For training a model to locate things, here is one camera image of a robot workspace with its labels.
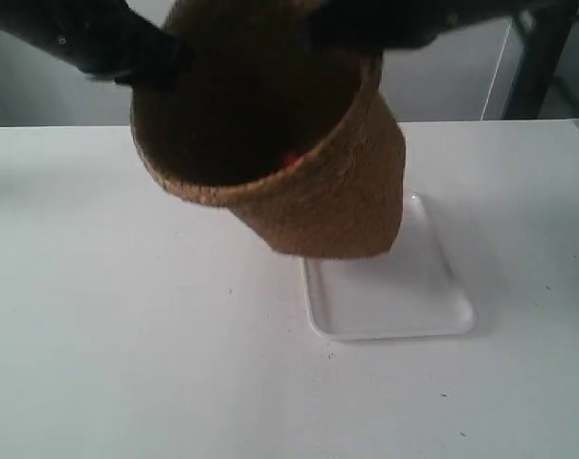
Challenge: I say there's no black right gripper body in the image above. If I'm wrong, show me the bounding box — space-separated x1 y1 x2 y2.
298 0 579 52

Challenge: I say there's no white background cabinet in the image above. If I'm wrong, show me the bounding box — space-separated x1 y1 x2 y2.
0 17 509 126

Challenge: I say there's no dark red object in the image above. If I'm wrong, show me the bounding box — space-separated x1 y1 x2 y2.
281 153 301 168

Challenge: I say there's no white rectangular plastic tray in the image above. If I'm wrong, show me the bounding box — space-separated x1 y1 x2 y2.
301 193 476 341

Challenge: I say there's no brown woven wicker basket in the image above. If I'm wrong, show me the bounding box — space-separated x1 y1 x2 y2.
131 1 406 259

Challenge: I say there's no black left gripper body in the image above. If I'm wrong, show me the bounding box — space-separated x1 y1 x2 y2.
0 0 148 80

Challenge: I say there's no dark metal frame post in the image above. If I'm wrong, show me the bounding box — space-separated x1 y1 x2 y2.
503 1 579 120

